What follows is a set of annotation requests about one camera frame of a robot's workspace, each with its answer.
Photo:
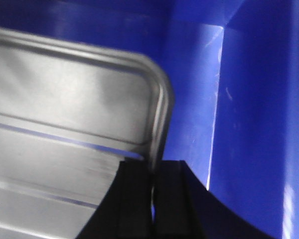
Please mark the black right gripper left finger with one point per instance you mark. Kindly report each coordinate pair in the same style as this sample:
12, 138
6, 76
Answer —
124, 212

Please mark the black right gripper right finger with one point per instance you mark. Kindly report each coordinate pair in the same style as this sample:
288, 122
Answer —
185, 209

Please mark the silver metal tray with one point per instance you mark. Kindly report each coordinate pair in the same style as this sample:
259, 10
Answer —
70, 113

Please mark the blue target box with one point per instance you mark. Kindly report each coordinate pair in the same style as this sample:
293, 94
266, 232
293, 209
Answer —
234, 68

